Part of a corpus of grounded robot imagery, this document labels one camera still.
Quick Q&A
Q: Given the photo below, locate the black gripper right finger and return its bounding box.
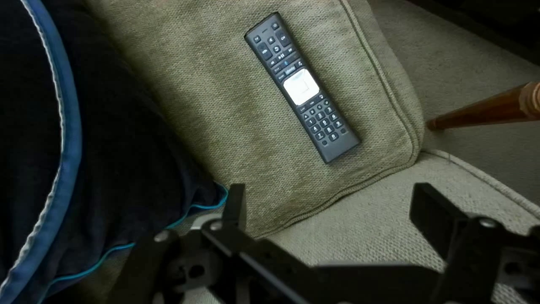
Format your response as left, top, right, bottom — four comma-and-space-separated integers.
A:
409, 183, 540, 304

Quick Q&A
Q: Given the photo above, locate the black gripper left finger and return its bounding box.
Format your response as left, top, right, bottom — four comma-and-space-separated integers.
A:
107, 185, 350, 304

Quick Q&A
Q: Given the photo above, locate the black Xfinity remote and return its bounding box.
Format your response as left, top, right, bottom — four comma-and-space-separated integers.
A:
245, 12, 360, 164

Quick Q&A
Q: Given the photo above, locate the navy blue pillow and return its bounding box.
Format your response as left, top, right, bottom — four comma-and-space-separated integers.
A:
0, 0, 227, 304

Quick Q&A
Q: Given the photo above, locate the beige couch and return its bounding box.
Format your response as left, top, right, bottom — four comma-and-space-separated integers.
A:
87, 0, 540, 269

